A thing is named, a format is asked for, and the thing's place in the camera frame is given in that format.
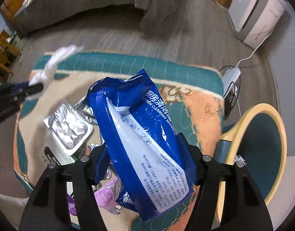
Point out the grey bed cover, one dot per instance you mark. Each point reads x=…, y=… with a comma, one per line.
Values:
x=109, y=7

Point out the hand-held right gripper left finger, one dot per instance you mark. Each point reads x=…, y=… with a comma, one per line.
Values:
x=20, y=85

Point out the silver foil blister tray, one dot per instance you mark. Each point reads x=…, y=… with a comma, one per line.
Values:
x=66, y=125

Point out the white power strip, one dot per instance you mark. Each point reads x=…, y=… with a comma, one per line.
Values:
x=230, y=78

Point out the yellow rimmed teal trash bin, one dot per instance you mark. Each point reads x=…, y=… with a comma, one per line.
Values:
x=258, y=134

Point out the dark purple wrapper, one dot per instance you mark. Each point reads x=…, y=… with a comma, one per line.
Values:
x=71, y=205

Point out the wooden nightstand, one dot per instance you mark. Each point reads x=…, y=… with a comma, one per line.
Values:
x=3, y=55

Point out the teal orange printed cushion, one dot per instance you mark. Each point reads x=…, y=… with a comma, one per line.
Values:
x=176, y=77

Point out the long white tissue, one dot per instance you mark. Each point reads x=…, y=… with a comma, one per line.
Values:
x=53, y=62

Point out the blue wet wipes pack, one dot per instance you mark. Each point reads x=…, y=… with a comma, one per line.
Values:
x=137, y=130

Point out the small green white bin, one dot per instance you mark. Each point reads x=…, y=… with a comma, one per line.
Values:
x=16, y=39

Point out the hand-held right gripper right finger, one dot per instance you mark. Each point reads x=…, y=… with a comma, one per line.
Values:
x=34, y=88

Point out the white air purifier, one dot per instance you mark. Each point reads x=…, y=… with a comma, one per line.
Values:
x=255, y=14

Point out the lilac packet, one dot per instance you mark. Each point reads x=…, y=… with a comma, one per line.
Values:
x=106, y=193

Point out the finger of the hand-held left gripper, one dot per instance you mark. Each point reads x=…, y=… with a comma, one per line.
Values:
x=100, y=164
x=193, y=155

